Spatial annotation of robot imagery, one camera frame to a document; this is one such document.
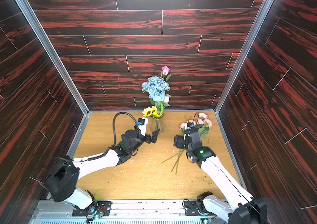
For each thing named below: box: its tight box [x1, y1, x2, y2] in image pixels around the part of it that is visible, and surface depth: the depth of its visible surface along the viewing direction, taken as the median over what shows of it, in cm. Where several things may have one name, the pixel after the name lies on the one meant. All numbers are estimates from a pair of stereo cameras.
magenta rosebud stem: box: [161, 65, 172, 82], surface depth 91 cm
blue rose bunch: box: [141, 76, 171, 102], surface depth 86 cm
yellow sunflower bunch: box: [142, 105, 164, 118], surface depth 91 cm
